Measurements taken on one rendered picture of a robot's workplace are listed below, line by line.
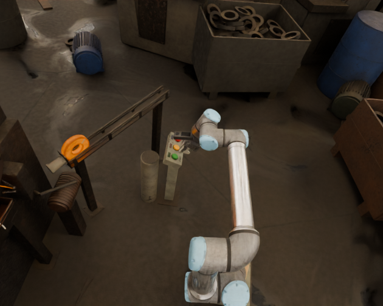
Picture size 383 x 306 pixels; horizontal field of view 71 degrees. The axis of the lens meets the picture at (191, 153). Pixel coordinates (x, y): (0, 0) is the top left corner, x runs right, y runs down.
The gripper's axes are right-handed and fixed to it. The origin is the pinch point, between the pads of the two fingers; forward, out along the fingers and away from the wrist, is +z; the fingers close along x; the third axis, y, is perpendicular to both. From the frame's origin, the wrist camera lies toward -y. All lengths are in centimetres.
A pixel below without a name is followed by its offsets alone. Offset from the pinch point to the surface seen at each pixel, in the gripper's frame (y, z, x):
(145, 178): -7.8, 36.6, -2.4
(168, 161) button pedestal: -3.4, 7.5, -4.5
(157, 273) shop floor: 21, 63, -53
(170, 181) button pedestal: 10.8, 37.6, 2.3
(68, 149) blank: -58, 13, -17
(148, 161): -12.7, 20.0, -0.5
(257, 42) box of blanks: 53, -23, 143
